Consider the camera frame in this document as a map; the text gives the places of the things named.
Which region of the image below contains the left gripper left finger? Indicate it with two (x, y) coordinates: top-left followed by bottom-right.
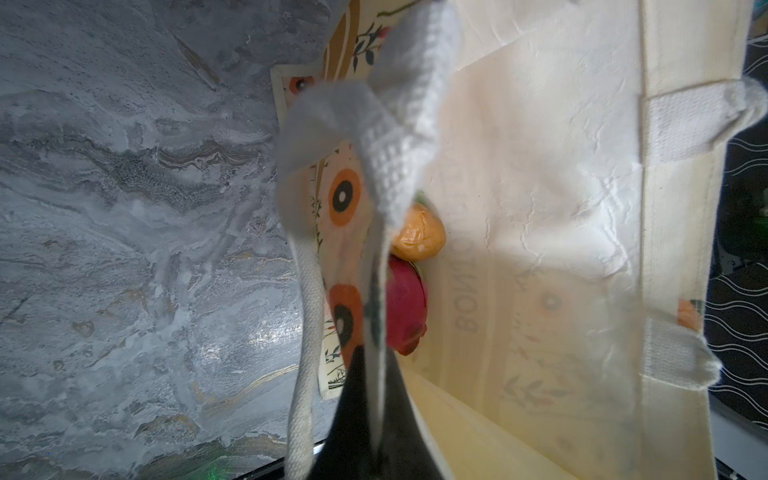
(308, 346), (373, 480)

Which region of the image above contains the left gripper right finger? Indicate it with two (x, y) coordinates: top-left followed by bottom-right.
(378, 349), (444, 480)

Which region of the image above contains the pink dragon fruit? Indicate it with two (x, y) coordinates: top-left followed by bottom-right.
(386, 255), (428, 356)

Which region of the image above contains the orange tangerine with leaves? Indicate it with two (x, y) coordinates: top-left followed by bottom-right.
(390, 202), (447, 262)

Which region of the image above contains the cream canvas grocery bag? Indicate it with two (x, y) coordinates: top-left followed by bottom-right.
(272, 1), (767, 479)

